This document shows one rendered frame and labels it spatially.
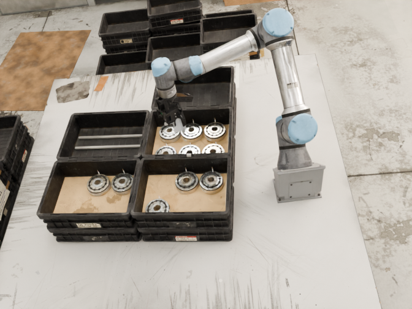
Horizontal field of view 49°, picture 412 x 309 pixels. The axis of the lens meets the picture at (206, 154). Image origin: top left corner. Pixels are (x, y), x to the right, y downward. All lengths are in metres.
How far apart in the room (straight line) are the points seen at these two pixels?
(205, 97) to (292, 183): 0.70
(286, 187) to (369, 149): 1.34
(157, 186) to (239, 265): 0.50
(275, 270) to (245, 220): 0.26
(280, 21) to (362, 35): 2.38
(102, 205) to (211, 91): 0.83
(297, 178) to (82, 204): 0.94
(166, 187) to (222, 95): 0.62
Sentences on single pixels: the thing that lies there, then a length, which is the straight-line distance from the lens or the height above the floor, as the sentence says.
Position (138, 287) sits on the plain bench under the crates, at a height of 0.70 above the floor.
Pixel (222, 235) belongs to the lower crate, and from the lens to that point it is 1.94.
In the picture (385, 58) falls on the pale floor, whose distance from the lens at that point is 3.96.
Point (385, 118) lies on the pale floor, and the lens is 3.46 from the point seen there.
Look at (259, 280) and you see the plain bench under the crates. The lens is 1.89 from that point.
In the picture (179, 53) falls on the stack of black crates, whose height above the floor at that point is 0.38.
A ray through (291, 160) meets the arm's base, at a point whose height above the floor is 0.92.
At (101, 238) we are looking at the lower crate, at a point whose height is 0.74.
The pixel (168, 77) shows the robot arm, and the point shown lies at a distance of 1.78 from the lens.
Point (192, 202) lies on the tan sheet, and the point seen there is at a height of 0.83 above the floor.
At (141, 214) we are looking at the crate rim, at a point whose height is 0.93.
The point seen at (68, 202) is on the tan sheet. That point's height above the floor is 0.83.
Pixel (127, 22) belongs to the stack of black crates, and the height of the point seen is 0.38.
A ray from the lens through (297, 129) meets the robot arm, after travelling 1.80.
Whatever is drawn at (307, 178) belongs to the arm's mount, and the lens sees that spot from 1.96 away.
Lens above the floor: 2.42
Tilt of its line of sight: 49 degrees down
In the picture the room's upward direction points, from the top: 10 degrees counter-clockwise
